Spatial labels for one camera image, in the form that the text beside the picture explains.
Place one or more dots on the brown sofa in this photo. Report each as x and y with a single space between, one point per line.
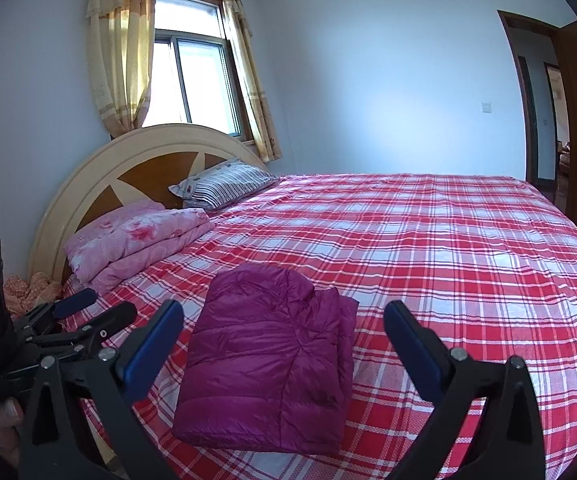
564 156

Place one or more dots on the bed with red plaid sheet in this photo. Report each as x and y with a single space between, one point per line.
443 240

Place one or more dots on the purple down jacket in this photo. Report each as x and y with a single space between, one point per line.
268 360

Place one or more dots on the pink floral quilt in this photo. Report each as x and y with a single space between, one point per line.
133 240

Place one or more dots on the narrow yellow curtain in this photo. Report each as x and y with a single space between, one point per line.
253 100

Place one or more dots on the person's left hand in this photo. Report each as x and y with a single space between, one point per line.
6 415

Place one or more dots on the white wall switch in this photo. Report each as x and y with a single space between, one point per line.
486 107

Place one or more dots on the brown door frame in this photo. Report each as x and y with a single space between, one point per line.
519 110

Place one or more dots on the wide yellow curtain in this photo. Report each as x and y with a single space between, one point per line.
118 60

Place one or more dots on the striped pillow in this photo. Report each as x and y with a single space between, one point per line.
228 182

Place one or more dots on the orange dotted cloth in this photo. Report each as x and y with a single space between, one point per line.
23 290

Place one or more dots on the window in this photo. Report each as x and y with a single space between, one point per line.
193 75

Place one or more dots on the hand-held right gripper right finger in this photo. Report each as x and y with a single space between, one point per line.
413 355

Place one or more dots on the cream wooden bed headboard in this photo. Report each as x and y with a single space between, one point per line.
143 135

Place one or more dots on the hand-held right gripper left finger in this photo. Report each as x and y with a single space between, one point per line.
156 350

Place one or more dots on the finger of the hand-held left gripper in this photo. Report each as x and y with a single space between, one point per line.
108 320
76 300

